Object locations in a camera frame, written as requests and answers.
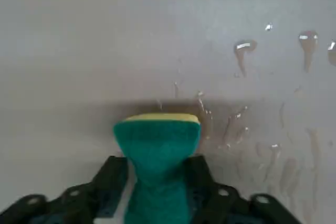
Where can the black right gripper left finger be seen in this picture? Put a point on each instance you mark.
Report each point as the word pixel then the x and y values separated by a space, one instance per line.
pixel 78 203

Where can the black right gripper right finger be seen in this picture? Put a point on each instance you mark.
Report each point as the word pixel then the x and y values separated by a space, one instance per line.
pixel 223 208

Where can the green and yellow sponge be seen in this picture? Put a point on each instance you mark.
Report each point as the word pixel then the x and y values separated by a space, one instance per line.
pixel 157 142

